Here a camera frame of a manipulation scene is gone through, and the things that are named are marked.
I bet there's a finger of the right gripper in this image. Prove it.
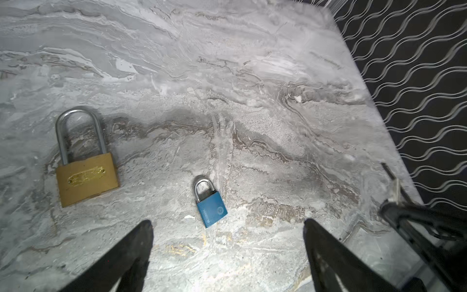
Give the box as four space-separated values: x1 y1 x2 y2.
379 201 467 292

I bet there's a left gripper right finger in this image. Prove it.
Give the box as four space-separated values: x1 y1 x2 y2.
304 219 398 292

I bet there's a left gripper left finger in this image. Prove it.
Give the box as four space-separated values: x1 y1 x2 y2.
62 220 154 292

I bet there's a small blue padlock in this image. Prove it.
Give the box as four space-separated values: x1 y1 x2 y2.
193 178 228 228

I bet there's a large brass padlock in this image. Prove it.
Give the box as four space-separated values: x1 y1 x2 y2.
55 107 120 208

